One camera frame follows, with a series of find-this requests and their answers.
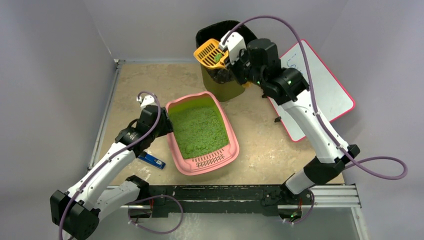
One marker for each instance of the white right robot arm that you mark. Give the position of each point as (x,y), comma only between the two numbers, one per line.
(332,152)

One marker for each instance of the black trash bag liner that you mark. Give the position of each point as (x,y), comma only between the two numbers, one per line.
(216,31)

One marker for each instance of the pink and green litter box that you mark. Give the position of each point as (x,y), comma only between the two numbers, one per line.
(211,161)

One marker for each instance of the green litter clump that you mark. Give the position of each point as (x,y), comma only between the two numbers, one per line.
(217,57)

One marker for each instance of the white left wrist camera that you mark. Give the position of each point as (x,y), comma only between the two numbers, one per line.
(145,101)

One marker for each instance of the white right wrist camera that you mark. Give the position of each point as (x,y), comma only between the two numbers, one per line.
(233,44)

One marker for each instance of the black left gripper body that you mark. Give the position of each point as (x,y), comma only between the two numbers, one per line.
(164,122)

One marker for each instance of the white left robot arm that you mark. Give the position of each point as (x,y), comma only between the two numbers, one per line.
(79,210)

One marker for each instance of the blue and black stapler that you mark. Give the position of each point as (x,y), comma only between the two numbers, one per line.
(150,159)

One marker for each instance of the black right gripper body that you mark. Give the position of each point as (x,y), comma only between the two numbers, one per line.
(235,66)

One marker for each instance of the green cat litter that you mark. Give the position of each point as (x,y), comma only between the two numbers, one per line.
(198,127)

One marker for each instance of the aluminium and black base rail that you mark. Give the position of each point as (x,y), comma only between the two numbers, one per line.
(267,200)

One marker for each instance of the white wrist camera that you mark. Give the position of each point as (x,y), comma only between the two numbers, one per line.
(233,44)
(145,101)

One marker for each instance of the black whiteboard clip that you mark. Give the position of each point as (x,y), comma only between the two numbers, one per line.
(277,119)

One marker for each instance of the olive green trash bin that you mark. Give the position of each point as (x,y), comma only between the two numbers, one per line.
(218,89)

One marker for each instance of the yellow litter scoop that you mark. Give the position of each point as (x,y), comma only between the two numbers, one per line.
(205,53)

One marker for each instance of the pink framed whiteboard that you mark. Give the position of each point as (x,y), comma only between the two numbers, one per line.
(331,97)

